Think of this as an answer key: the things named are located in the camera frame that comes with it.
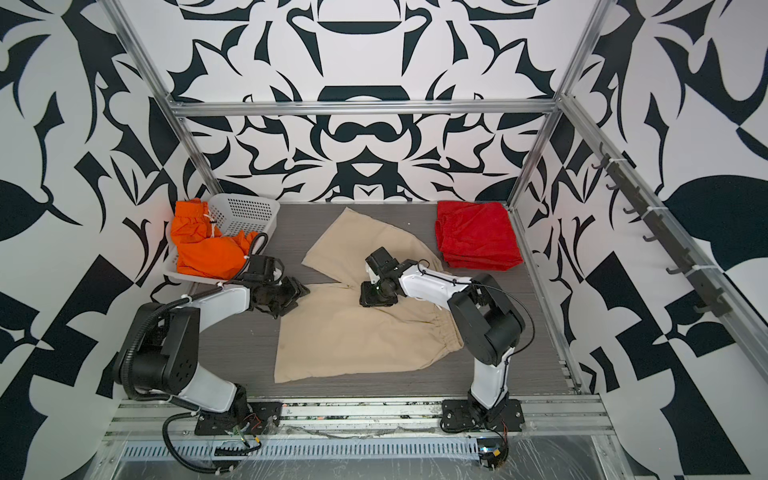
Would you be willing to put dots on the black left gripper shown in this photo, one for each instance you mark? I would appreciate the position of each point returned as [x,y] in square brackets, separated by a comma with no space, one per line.
[296,291]

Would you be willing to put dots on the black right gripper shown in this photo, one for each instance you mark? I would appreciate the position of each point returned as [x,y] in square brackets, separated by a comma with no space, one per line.
[366,291]

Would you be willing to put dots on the beige shorts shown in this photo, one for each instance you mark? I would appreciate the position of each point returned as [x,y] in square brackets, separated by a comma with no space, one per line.
[330,334]

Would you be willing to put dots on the red shorts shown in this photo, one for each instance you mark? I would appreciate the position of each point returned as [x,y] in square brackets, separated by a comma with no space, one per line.
[476,236]

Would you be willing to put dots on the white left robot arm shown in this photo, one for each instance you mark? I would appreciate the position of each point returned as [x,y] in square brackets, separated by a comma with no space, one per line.
[159,358]

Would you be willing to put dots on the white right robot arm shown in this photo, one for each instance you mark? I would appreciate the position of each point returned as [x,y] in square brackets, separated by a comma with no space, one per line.
[488,322]

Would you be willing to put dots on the orange shorts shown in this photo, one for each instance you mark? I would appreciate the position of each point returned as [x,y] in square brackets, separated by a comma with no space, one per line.
[221,258]

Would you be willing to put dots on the white plastic laundry basket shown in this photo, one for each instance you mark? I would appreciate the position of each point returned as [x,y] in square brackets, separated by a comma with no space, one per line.
[232,213]

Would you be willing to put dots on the black hook rack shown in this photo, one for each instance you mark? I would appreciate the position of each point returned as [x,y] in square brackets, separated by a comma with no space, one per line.
[665,231]

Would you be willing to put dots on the white orange shorts drawstring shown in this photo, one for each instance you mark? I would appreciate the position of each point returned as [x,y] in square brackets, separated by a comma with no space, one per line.
[211,224]

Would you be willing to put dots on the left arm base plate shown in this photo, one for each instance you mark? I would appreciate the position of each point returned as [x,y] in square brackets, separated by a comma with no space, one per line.
[254,419]

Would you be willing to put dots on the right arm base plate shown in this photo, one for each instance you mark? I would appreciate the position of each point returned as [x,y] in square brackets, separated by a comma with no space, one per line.
[480,415]

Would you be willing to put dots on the white slotted cable duct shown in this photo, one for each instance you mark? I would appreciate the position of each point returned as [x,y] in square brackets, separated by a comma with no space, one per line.
[315,449]

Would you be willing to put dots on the aluminium mounting rail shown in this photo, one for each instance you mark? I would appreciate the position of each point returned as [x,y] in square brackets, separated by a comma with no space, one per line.
[368,417]

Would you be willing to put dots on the aluminium frame horizontal bar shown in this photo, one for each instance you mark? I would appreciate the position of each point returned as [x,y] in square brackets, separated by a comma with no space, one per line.
[187,109]

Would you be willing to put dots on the aluminium frame right post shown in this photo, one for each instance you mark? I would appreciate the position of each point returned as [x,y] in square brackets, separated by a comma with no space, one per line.
[583,50]

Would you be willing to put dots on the aluminium frame post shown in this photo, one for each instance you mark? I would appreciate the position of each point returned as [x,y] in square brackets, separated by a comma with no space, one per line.
[583,50]
[130,40]

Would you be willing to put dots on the aluminium frame right side bar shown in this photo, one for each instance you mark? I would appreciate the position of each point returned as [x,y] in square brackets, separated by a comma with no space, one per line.
[744,323]

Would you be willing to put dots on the aluminium frame left post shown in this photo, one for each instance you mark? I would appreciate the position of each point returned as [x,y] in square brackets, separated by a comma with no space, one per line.
[130,40]

